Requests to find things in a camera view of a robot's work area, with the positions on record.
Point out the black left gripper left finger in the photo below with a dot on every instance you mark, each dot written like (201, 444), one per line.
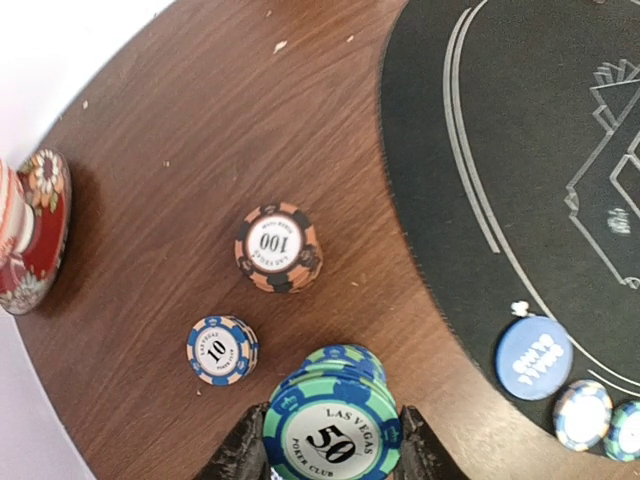
(241, 455)

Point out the red floral plate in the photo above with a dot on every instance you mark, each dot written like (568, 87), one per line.
(27, 278)

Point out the green chips seat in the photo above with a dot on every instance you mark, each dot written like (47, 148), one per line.
(622, 441)

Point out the orange black 100 chip stack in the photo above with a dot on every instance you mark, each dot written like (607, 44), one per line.
(277, 248)

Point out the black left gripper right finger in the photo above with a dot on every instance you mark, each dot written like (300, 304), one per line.
(422, 454)

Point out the blue white 10 chip stack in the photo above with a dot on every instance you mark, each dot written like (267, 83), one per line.
(222, 350)

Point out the round black poker mat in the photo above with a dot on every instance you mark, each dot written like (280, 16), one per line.
(511, 136)

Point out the blue white chips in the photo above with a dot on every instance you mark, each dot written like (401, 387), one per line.
(582, 415)

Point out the green blue chip stack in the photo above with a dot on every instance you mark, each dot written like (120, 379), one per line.
(334, 418)

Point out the blue small blind button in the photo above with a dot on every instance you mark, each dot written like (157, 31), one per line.
(533, 358)

